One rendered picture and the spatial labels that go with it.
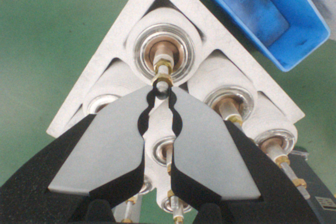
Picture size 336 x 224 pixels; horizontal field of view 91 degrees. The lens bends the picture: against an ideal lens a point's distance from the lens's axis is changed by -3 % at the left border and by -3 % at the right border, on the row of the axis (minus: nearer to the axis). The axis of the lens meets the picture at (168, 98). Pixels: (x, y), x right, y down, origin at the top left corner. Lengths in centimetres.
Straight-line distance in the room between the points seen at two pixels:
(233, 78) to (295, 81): 40
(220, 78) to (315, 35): 28
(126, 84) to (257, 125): 22
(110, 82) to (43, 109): 45
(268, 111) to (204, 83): 14
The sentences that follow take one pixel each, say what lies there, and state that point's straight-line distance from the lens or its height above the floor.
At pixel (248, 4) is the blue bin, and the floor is 0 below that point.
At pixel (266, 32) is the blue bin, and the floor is 0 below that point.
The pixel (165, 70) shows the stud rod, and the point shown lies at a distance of 16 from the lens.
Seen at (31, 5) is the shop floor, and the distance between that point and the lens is 56.
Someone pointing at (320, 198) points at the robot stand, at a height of 19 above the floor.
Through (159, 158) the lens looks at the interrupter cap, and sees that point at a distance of 31.
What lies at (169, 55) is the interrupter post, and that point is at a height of 28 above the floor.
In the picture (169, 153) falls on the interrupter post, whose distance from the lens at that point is 29.
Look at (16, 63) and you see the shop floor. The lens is 64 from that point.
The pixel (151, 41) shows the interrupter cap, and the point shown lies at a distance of 21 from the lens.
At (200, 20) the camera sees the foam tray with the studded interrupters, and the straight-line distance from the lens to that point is 28.
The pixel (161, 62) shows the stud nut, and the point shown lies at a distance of 17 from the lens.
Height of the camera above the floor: 46
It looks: 59 degrees down
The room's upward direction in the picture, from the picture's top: 180 degrees clockwise
